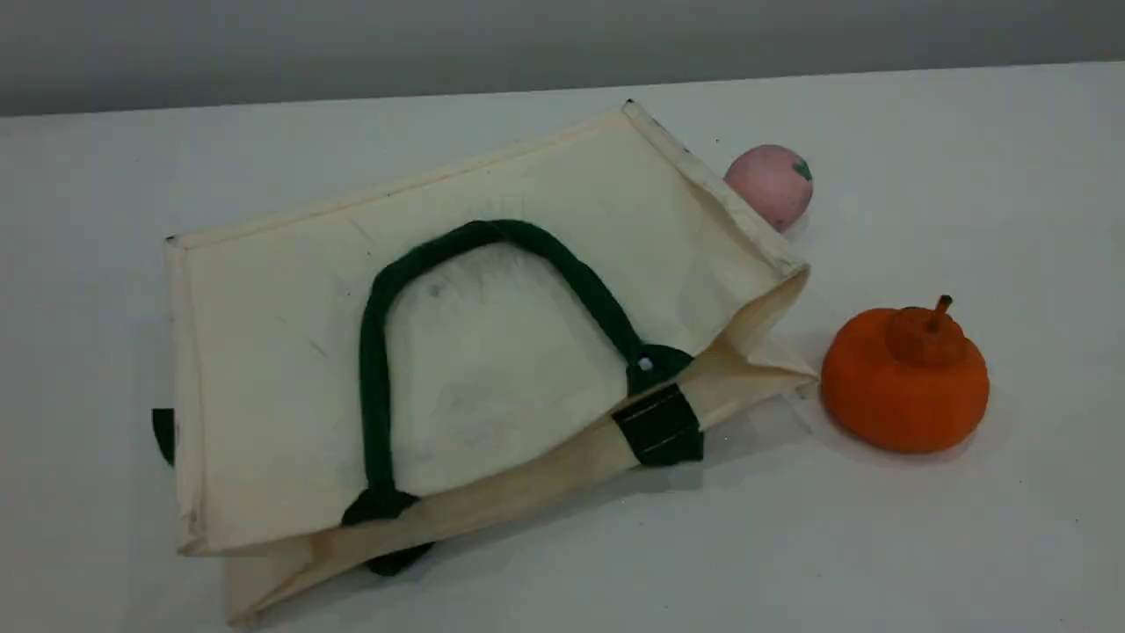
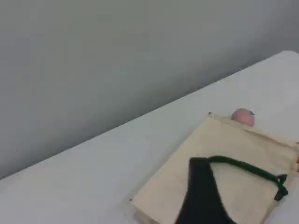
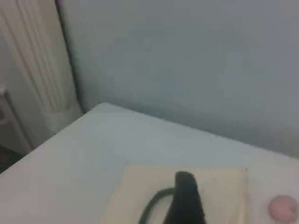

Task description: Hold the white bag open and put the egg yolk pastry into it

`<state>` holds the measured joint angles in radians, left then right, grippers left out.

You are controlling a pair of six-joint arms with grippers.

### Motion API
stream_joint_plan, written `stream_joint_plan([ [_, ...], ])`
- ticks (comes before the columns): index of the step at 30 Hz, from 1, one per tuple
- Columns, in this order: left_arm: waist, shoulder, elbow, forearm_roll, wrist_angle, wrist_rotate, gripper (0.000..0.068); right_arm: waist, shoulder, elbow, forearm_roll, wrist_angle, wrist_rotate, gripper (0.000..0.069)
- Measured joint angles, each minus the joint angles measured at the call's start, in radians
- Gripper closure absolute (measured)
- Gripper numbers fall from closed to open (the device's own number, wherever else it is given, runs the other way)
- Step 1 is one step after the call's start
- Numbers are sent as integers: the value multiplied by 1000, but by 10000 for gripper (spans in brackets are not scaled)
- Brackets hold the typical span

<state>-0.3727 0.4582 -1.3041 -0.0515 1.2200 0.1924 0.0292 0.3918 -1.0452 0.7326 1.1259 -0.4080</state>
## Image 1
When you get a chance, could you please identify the white canvas handbag green handles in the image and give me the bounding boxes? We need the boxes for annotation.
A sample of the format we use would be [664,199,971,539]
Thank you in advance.
[151,98,820,627]

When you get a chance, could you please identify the pink peach shaped bun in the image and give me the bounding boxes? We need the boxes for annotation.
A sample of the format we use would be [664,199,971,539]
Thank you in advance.
[723,144,815,234]

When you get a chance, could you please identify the orange persimmon shaped toy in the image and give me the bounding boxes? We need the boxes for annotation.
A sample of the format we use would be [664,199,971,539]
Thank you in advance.
[820,295,991,455]

